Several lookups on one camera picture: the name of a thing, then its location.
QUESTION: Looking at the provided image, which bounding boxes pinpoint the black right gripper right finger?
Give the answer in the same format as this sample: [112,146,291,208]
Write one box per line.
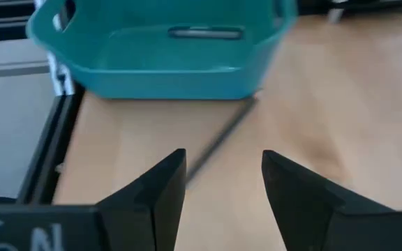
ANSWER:
[261,149,402,251]

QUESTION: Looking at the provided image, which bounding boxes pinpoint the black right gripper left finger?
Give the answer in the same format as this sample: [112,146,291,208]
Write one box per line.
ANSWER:
[0,149,187,251]

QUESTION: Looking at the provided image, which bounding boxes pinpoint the black pencil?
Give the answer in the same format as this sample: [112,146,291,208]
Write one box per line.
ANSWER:
[186,96,259,184]

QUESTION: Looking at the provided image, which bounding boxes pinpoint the teal plastic bin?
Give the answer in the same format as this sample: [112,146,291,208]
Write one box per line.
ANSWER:
[25,0,298,101]

